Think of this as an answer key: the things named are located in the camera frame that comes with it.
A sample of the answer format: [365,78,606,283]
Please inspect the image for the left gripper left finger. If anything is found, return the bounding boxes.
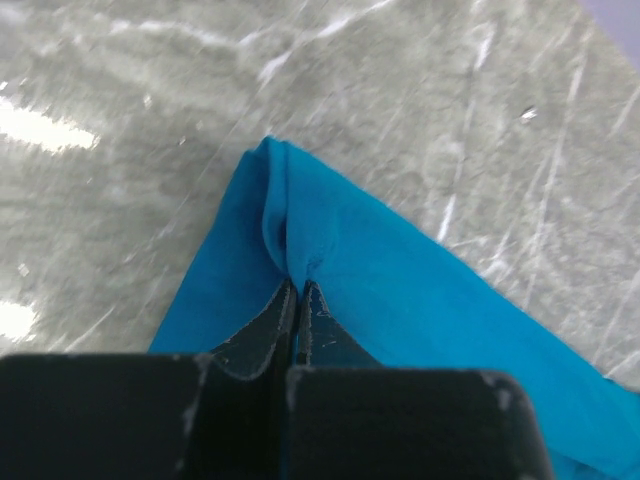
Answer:
[211,280,298,382]

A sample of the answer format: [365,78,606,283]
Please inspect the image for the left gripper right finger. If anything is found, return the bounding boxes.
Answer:
[295,281,382,368]

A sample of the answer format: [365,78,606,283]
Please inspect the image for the teal blue t shirt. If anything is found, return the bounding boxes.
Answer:
[150,137,639,479]

